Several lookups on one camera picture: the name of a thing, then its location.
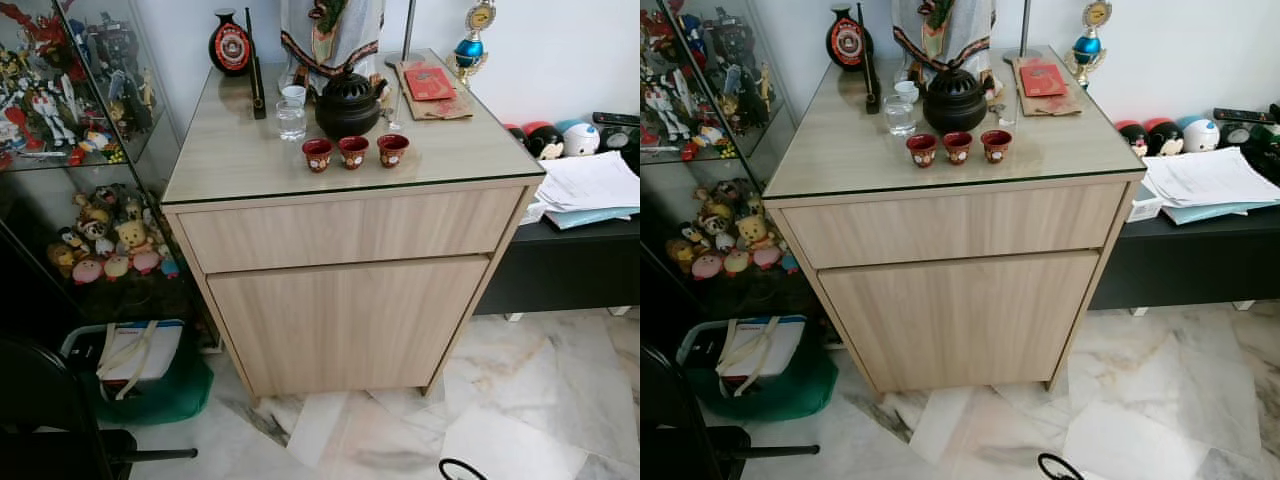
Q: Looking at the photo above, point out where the light blue folder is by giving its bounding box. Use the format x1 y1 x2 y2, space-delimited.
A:
545 205 641 231
1160 200 1280 226

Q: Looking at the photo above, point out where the white paper stack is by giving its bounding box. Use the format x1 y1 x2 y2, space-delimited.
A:
535 150 641 213
1140 147 1280 211

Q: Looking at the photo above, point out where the black low cabinet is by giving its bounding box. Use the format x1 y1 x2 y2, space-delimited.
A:
472 210 641 316
1088 205 1280 311

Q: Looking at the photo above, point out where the white blue round plush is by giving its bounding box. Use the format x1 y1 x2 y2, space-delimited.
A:
1178 115 1222 154
557 118 602 158

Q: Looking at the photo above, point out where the white robot figure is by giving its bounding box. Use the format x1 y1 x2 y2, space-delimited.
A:
20 80 76 151
645 80 696 146

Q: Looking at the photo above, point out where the black round plush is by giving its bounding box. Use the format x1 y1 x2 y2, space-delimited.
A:
1148 122 1188 158
525 125 566 161

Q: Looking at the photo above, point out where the white tote bag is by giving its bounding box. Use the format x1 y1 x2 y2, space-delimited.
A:
715 317 809 399
95 320 186 401

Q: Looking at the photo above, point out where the glass display cabinet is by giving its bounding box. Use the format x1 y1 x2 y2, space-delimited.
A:
640 0 831 346
0 0 221 351

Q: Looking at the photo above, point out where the black chair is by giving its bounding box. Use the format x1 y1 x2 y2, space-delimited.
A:
0 335 199 480
640 345 821 480

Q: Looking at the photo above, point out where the red robot figure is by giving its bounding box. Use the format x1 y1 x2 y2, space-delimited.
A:
640 5 691 71
0 10 76 81

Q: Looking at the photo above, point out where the dark robot figure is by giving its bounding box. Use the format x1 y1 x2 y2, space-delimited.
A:
80 15 151 101
700 10 771 101

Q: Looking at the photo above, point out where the green plastic basket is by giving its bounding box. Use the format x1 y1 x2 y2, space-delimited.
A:
675 315 839 421
60 318 214 426

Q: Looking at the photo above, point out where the gold trophy blue ball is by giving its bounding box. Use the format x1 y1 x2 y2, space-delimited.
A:
447 0 498 86
1064 0 1114 86

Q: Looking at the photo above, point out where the red booklet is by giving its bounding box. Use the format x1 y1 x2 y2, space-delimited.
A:
1018 62 1069 98
403 66 458 102

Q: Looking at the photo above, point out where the black vase red label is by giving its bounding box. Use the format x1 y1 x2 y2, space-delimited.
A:
826 3 873 73
208 10 253 78

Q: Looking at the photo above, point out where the clear drinking glass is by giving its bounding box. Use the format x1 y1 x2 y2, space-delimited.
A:
883 95 918 138
276 100 308 143

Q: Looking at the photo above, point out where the light wooden cabinet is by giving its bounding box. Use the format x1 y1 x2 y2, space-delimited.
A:
762 45 1148 396
160 48 546 399

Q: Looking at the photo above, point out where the metal lamp stand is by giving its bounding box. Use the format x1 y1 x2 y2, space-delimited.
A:
385 0 419 69
1003 0 1043 64

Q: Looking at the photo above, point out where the black incense burner pot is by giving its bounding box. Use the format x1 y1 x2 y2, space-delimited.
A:
921 67 991 136
314 70 389 141

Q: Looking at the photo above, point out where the robed deity statue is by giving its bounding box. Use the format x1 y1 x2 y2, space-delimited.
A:
278 0 389 96
890 0 1001 91

